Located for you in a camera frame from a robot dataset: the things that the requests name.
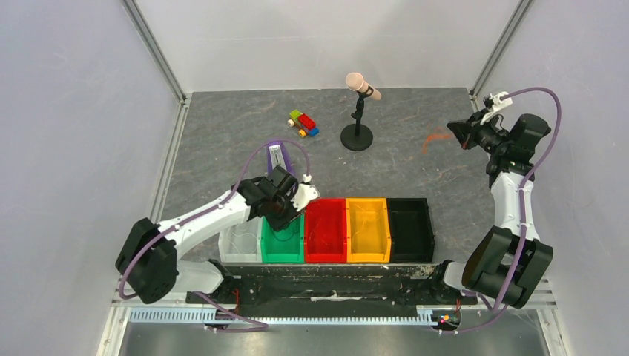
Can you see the black microphone stand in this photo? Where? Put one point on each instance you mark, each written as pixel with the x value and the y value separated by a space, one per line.
pixel 357 137

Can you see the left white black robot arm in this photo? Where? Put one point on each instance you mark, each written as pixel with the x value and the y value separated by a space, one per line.
pixel 150 261

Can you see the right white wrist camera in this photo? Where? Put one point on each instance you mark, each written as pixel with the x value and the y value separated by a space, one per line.
pixel 493 104

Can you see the white bin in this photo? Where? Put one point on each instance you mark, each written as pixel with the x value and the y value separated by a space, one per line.
pixel 241 243

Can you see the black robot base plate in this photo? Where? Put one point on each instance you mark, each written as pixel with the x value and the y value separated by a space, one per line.
pixel 334 290

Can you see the red bin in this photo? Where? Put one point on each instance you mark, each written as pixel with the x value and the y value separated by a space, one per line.
pixel 325 231

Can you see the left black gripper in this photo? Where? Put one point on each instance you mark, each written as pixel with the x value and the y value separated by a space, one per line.
pixel 281 224

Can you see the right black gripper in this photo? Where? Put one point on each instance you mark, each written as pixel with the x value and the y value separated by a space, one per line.
pixel 472 136

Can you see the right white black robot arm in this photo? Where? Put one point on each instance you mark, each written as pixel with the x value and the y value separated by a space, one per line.
pixel 510 261

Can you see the black bin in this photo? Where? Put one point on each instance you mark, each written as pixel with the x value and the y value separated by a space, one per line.
pixel 410 225

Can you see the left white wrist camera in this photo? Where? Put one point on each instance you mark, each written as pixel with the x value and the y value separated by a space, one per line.
pixel 306 192

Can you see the white cable duct rail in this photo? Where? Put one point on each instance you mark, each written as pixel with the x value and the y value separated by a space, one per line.
pixel 214 317

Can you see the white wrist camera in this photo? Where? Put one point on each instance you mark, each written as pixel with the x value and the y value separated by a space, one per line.
pixel 493 104
pixel 306 192

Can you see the purple metronome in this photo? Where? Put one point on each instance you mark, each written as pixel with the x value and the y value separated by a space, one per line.
pixel 277 155

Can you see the green bin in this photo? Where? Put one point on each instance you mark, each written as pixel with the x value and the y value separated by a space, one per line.
pixel 286 246

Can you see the colourful toy brick car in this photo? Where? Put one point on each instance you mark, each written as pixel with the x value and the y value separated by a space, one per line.
pixel 305 125

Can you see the yellow bin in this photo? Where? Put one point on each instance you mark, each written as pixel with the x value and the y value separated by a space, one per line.
pixel 369 238

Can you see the pink microphone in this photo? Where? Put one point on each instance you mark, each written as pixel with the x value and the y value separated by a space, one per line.
pixel 356 82

